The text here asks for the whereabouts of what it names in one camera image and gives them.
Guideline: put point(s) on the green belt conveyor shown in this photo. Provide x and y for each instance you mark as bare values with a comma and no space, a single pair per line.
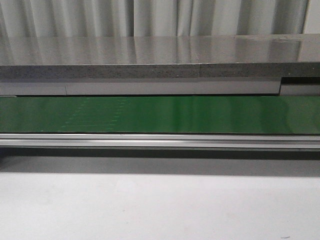
189,122

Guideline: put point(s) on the white pleated curtain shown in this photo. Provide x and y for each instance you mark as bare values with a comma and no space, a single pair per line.
139,18

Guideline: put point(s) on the grey stone counter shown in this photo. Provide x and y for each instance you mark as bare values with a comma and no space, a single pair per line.
278,64

